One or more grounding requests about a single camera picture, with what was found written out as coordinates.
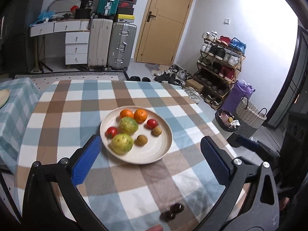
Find orange mandarin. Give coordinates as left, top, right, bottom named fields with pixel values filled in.
left=134, top=109, right=148, bottom=124
left=120, top=109, right=134, bottom=118

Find teal checkered side tablecloth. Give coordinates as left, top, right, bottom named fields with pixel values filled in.
left=1, top=78, right=41, bottom=174

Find red tomato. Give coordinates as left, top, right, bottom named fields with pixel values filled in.
left=146, top=119, right=158, bottom=129
left=105, top=127, right=118, bottom=139

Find pile of shoes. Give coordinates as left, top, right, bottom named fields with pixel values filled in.
left=151, top=65, right=201, bottom=104

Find black basket with items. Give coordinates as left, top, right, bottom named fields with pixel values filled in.
left=215, top=109, right=241, bottom=132

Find wooden shoe rack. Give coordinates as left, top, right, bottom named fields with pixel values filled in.
left=192, top=31, right=246, bottom=110

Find stacked shoe boxes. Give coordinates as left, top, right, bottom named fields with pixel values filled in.
left=114, top=0, right=137, bottom=23

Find yellow-green citrus fruit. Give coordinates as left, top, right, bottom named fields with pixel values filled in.
left=111, top=134, right=134, bottom=155

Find beige suitcase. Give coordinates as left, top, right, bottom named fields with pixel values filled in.
left=88, top=19, right=113, bottom=67

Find black refrigerator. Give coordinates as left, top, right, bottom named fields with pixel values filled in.
left=1, top=0, right=43, bottom=76

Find purple bag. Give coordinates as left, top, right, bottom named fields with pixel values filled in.
left=221, top=80, right=255, bottom=114

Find white drawer desk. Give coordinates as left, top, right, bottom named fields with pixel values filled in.
left=30, top=19, right=90, bottom=65

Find black slippers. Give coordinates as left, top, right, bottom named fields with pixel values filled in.
left=130, top=76, right=151, bottom=82

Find wooden door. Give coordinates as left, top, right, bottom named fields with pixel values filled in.
left=134, top=0, right=193, bottom=66

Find cream round plate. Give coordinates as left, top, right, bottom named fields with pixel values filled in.
left=100, top=106, right=173, bottom=165

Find woven basket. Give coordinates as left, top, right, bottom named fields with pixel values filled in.
left=235, top=95, right=267, bottom=138

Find cardboard box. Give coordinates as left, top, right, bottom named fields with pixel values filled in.
left=185, top=79, right=204, bottom=94

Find small brown longan fruit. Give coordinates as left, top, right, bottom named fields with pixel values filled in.
left=135, top=135, right=148, bottom=146

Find silver suitcase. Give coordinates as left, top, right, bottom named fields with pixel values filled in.
left=107, top=22, right=137, bottom=71

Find dark plum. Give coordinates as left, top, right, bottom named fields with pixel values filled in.
left=160, top=211, right=176, bottom=222
left=170, top=203, right=185, bottom=214

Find green wrinkled citrus fruit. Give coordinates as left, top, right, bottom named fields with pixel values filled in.
left=119, top=117, right=139, bottom=135

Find person's hand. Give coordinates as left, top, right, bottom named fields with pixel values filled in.
left=146, top=225, right=163, bottom=231

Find small beige plate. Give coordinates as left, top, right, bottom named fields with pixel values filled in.
left=0, top=89, right=10, bottom=108

